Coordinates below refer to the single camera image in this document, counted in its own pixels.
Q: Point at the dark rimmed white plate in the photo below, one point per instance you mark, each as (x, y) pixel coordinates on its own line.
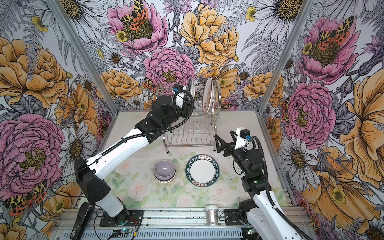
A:
(191, 87)

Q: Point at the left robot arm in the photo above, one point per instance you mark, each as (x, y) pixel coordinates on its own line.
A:
(167, 114)

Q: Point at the pink patterned white plate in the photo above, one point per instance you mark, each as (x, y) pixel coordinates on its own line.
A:
(208, 95)

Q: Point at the green rimmed white plate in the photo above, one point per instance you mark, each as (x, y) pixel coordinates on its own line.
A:
(202, 171)

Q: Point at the white cylinder on rail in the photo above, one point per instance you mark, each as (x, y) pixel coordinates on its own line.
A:
(212, 215)

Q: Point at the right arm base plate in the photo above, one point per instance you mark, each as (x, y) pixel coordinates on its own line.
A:
(233, 218)

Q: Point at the lavender bowl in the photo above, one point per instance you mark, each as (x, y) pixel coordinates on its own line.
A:
(164, 170)

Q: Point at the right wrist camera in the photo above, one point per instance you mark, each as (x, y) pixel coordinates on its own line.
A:
(243, 138)

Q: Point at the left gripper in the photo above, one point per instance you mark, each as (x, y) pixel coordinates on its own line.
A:
(187, 106)

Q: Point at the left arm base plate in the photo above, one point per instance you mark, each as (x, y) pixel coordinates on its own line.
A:
(129, 217)

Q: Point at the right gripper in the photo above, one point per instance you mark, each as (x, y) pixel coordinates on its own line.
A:
(223, 146)

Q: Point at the chrome two-tier dish rack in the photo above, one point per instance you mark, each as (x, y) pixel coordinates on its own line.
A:
(200, 129)

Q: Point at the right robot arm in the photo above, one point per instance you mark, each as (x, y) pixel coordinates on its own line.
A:
(262, 210)

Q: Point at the green circuit board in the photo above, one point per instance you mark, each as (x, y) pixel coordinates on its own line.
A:
(128, 231)

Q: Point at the black handheld device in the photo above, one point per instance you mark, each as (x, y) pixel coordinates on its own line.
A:
(84, 214)

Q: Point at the aluminium front rail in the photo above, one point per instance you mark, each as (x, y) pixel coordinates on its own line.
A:
(166, 218)

